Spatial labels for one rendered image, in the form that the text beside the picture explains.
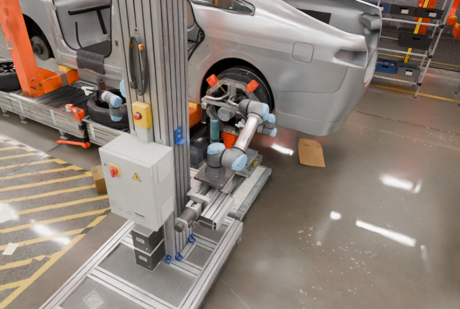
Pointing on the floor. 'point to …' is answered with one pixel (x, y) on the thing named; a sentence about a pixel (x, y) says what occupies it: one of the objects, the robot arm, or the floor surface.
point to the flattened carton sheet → (310, 153)
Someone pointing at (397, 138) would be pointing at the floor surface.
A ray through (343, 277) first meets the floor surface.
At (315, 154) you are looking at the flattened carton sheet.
